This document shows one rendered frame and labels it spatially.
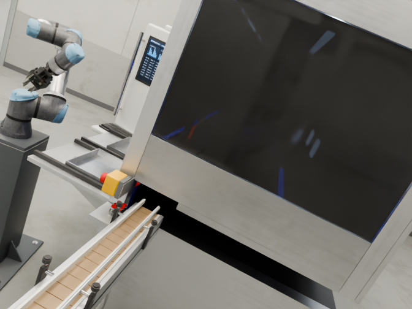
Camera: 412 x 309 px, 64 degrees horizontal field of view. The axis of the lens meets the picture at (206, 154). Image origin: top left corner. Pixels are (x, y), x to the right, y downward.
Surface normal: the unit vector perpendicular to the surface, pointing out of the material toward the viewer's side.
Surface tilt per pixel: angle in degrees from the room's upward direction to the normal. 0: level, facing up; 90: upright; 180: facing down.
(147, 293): 90
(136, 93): 90
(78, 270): 0
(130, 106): 90
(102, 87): 90
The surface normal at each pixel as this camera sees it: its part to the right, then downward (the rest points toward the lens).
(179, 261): -0.23, 0.22
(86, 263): 0.39, -0.87
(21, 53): -0.04, 0.31
